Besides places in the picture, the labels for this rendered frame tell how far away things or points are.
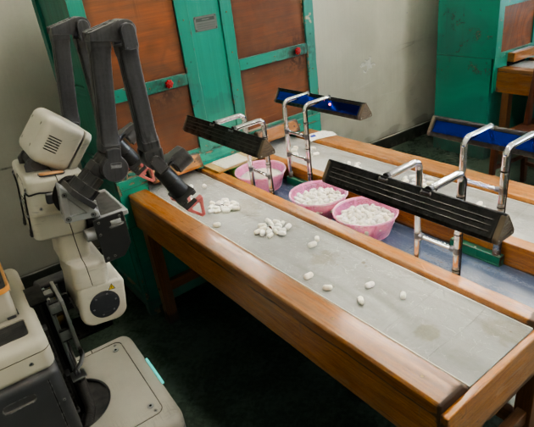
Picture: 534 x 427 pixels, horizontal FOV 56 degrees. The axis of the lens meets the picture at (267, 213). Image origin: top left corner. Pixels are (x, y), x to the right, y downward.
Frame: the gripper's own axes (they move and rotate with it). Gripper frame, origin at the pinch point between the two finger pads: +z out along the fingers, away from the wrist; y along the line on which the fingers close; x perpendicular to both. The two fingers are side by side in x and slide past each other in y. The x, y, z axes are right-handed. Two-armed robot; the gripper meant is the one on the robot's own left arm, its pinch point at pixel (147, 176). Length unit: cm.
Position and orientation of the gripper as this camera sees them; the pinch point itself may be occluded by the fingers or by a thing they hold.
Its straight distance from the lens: 209.0
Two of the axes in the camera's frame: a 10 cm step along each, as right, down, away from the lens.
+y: -5.6, -3.2, 7.6
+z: 4.7, 6.3, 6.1
